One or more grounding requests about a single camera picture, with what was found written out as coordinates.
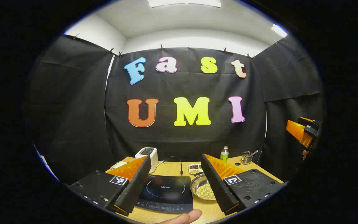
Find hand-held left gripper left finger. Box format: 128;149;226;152
68;155;152;217

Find black backdrop cloth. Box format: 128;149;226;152
22;34;325;184

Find stainless steel pot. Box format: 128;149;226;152
190;172;217;201

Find ceiling light panel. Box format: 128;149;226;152
271;24;288;38
147;0;222;8

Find white divided bean plate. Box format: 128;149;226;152
188;163;204;175

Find white toaster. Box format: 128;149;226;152
135;147;159;173

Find pile of soybeans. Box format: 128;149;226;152
196;183;217;200

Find metal mesh utensil holder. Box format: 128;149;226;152
241;151;253;165

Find black power cable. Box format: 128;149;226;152
163;156;184;177

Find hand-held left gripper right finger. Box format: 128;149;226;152
201;153;288;216

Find black induction cooktop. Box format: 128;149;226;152
134;174;194;214

